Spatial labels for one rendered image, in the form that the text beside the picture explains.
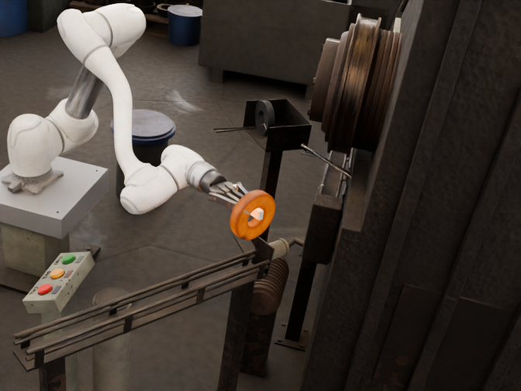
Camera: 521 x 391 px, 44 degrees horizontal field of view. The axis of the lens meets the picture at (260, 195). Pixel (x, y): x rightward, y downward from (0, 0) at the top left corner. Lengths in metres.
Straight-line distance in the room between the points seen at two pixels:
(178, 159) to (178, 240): 1.18
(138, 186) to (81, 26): 0.57
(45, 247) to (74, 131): 0.50
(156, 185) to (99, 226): 1.28
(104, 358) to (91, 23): 1.09
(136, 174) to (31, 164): 0.74
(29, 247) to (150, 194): 0.99
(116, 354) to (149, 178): 0.58
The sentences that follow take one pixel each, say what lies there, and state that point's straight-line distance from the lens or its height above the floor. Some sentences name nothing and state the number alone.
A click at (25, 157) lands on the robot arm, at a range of 2.64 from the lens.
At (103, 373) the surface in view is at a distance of 2.25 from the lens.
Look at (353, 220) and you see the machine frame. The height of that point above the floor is 0.87.
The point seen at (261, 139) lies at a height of 0.60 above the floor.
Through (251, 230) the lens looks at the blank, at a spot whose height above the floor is 0.82.
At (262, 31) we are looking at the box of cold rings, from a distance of 4.69.
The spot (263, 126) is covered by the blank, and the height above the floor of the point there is 0.65.
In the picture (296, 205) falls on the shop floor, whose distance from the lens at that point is 3.56.
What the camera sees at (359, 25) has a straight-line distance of 2.10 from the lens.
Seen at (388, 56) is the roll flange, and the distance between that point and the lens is 2.05.
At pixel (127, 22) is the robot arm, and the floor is 1.18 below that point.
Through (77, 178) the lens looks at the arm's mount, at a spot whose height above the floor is 0.46.
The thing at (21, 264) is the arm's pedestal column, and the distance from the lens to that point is 2.96.
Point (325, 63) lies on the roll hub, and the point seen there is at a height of 1.21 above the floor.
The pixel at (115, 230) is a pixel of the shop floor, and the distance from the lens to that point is 3.23.
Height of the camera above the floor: 1.93
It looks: 33 degrees down
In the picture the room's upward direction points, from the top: 9 degrees clockwise
